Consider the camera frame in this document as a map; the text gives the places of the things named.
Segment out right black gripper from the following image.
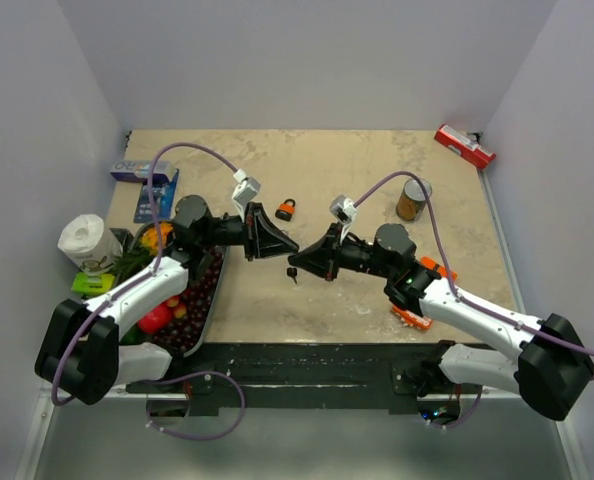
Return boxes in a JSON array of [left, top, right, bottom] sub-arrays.
[[290, 222, 395, 283]]

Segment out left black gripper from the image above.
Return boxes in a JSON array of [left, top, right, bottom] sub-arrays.
[[199, 202, 298, 262]]

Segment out orange black padlock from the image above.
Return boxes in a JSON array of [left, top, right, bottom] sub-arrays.
[[275, 198, 296, 222]]

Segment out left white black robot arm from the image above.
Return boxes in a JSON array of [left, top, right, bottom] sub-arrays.
[[35, 195, 299, 406]]

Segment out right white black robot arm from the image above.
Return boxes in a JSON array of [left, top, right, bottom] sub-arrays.
[[288, 224, 594, 421]]

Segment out grey fruit tray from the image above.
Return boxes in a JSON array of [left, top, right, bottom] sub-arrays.
[[119, 247, 227, 355]]

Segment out orange blister pack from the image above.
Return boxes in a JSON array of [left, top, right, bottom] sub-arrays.
[[390, 255, 459, 332]]

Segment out tin can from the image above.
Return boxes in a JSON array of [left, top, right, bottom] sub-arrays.
[[395, 178, 432, 222]]

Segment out blue blister pack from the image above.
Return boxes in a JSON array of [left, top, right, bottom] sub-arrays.
[[133, 169, 179, 224]]

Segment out small peach fruits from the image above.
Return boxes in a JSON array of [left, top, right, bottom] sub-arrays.
[[164, 295, 187, 319]]

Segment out purple grapes bunch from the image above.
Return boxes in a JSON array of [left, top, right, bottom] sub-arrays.
[[152, 248, 225, 355]]

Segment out red apple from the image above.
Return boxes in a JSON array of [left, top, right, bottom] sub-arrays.
[[137, 303, 173, 335]]

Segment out orange flower pineapple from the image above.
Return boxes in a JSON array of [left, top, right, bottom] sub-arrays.
[[110, 223, 160, 278]]

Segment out blue white box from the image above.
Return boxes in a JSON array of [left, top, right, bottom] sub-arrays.
[[109, 160, 177, 184]]

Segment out green lime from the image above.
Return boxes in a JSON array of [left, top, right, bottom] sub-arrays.
[[120, 325, 141, 346]]

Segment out paper towel roll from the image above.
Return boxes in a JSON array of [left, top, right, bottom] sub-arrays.
[[57, 214, 123, 276]]

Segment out green box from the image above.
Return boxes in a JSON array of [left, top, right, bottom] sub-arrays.
[[71, 272, 115, 298]]

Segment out red cardboard box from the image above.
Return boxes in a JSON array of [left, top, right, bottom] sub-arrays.
[[434, 124, 496, 170]]

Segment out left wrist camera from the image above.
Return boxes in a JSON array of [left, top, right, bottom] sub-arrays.
[[231, 169, 261, 219]]

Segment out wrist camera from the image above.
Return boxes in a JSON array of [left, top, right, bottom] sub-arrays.
[[329, 195, 357, 240], [231, 169, 261, 219]]

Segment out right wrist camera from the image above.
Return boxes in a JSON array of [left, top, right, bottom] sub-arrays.
[[329, 195, 357, 240]]

